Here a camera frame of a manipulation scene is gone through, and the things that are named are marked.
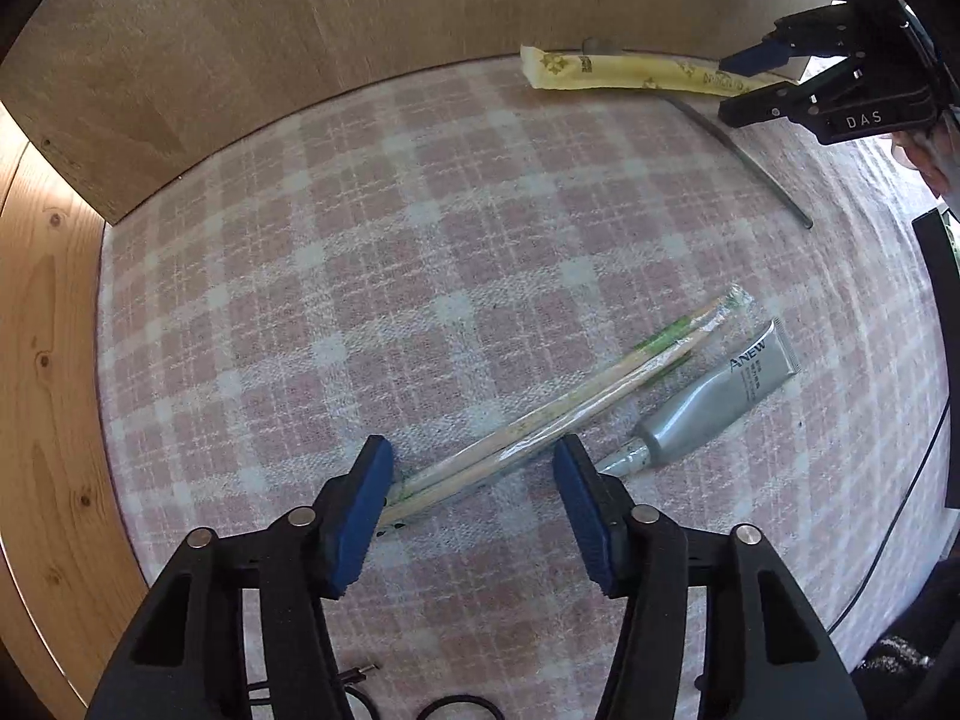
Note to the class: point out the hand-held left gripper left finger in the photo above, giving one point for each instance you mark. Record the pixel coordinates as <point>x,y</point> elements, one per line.
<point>356,517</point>

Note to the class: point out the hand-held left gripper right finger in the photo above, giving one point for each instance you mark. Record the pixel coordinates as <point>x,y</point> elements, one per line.
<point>585,517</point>

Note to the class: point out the silver cream tube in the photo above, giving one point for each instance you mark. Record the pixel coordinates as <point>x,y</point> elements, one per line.
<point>712,397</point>

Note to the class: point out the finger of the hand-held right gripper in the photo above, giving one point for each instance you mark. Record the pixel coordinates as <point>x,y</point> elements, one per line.
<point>757,56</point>
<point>772,103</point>

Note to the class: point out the light wooden cabinet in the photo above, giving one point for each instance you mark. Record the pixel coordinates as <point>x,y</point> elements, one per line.
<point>300,30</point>

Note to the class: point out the person's right hand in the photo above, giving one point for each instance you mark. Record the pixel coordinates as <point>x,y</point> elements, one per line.
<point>926,157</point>

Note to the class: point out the long yellow paper packet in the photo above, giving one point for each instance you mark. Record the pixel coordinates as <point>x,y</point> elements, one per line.
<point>600,71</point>

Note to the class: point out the wooden chopsticks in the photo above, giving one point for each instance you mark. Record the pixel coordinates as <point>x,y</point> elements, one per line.
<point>525,435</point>

